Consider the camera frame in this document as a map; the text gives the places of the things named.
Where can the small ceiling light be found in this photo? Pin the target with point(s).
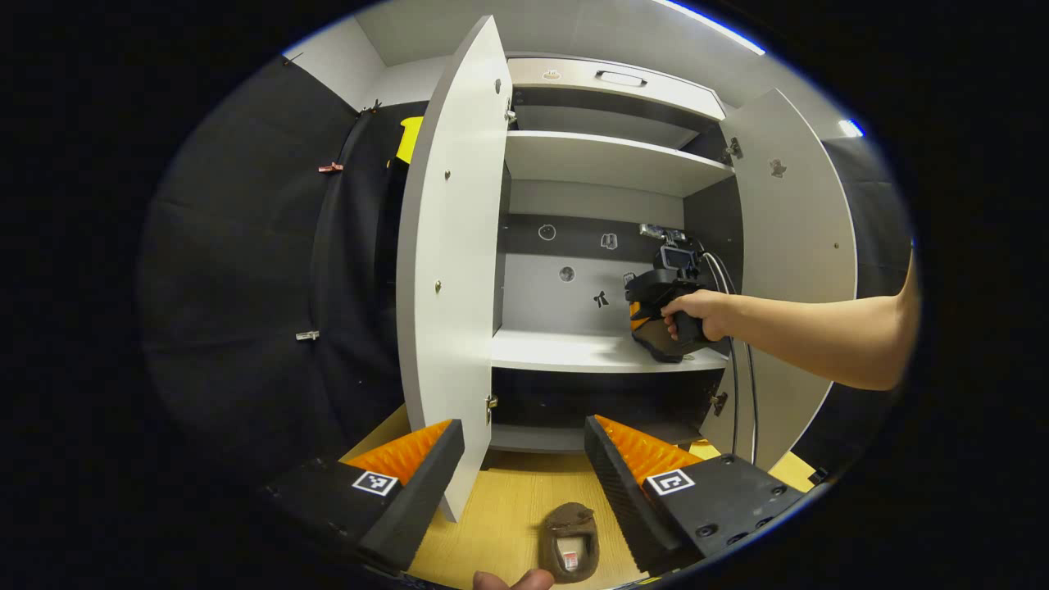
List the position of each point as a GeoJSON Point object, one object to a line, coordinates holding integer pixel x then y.
{"type": "Point", "coordinates": [851, 128]}

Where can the white cabinet door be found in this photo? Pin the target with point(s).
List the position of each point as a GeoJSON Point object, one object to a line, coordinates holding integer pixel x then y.
{"type": "Point", "coordinates": [795, 221]}
{"type": "Point", "coordinates": [451, 246]}

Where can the black backdrop cloth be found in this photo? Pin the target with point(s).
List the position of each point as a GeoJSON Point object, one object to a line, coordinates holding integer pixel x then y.
{"type": "Point", "coordinates": [246, 287]}

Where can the long ceiling light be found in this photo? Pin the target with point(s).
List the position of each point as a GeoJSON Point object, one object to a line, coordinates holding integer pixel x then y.
{"type": "Point", "coordinates": [713, 24]}

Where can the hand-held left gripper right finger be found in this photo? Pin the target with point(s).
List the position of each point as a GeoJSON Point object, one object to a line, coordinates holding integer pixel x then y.
{"type": "Point", "coordinates": [623, 500]}

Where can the white cabinet drawer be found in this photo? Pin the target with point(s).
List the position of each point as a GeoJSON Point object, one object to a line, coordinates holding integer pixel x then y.
{"type": "Point", "coordinates": [565, 88]}

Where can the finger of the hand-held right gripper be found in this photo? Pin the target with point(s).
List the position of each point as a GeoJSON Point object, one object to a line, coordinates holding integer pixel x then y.
{"type": "Point", "coordinates": [641, 315]}

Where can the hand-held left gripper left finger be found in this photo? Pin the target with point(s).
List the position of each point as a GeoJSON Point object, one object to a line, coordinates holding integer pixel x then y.
{"type": "Point", "coordinates": [422, 500]}

